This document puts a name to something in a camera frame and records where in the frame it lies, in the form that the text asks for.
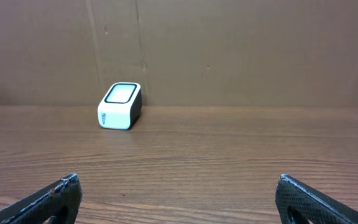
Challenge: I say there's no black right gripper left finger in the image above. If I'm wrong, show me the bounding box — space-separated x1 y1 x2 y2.
0 173 82 224

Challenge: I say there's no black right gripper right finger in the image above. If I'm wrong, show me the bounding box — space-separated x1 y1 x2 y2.
275 174 358 224

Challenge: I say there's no white barcode scanner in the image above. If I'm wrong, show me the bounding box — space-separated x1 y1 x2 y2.
97 82 142 130

